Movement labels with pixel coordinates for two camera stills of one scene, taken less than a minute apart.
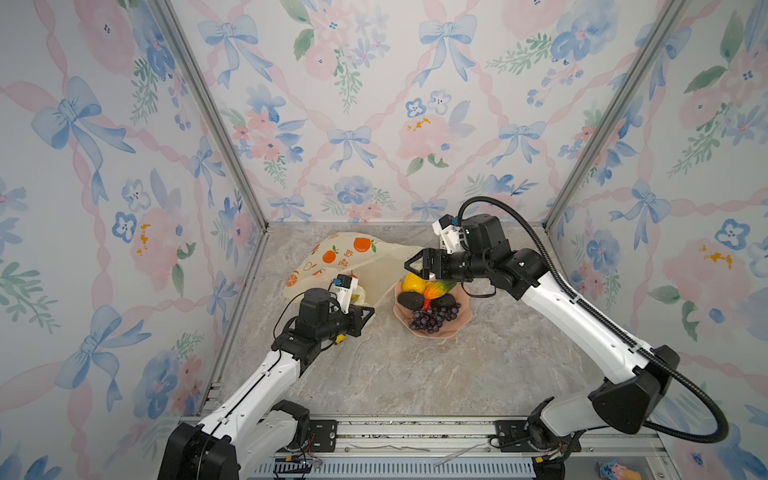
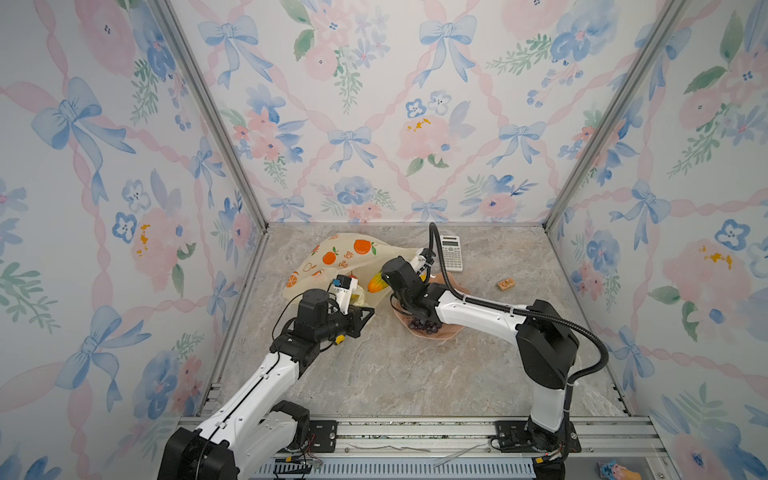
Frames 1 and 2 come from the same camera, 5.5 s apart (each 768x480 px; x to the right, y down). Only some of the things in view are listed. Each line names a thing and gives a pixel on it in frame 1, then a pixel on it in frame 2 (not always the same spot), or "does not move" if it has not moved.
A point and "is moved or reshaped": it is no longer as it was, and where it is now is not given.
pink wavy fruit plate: x=448 y=328 does not move
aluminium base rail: x=478 y=450 does not move
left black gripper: x=357 y=321 does not move
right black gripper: x=429 y=259 to x=391 y=264
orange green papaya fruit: x=435 y=289 is moved or reshaped
